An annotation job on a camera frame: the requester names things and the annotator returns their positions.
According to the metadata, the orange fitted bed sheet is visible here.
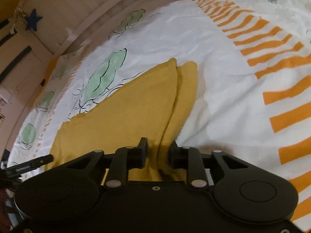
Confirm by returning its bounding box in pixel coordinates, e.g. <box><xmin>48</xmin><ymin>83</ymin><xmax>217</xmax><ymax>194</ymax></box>
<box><xmin>33</xmin><ymin>57</ymin><xmax>59</xmax><ymax>108</ymax></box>

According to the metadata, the light wooden bed frame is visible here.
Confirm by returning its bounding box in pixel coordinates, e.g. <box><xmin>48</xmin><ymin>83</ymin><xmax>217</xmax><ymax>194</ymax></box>
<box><xmin>1</xmin><ymin>0</ymin><xmax>140</xmax><ymax>153</ymax></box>

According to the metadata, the white leaf-print duvet cover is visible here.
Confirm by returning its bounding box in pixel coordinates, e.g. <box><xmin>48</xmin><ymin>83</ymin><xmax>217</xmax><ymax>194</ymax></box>
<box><xmin>5</xmin><ymin>0</ymin><xmax>310</xmax><ymax>232</ymax></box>

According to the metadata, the mustard yellow knit sweater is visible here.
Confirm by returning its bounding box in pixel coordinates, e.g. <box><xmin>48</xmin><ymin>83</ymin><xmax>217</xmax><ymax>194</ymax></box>
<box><xmin>47</xmin><ymin>58</ymin><xmax>198</xmax><ymax>181</ymax></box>

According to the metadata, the dark blue star decoration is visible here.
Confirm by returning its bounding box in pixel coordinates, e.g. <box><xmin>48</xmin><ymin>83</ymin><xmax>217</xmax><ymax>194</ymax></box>
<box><xmin>24</xmin><ymin>9</ymin><xmax>43</xmax><ymax>32</ymax></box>

